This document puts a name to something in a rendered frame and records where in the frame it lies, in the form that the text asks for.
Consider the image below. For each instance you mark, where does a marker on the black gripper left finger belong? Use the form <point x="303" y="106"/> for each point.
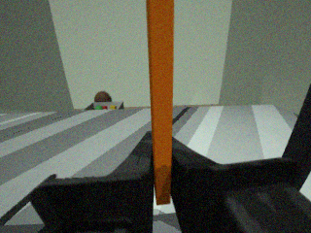
<point x="127" y="192"/>

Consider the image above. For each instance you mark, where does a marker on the grey loop with orange handle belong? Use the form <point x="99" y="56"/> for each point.
<point x="160" y="19"/>

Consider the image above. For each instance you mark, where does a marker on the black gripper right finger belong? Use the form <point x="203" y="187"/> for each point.
<point x="197" y="183"/>

